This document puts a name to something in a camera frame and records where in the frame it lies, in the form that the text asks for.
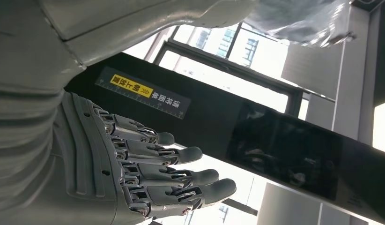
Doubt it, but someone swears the black inbound scanner machine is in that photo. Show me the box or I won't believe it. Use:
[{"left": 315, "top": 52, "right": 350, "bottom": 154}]
[{"left": 64, "top": 52, "right": 385, "bottom": 225}]

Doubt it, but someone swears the black and yellow label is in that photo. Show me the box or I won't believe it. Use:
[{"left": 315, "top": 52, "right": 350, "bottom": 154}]
[{"left": 95, "top": 67, "right": 192, "bottom": 120}]

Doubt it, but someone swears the white building outside window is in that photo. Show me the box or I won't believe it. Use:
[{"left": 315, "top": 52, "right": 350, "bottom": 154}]
[{"left": 122, "top": 23, "right": 310, "bottom": 122}]

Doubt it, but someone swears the dark window frame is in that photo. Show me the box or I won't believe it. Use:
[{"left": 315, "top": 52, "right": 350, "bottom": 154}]
[{"left": 154, "top": 22, "right": 336, "bottom": 117}]

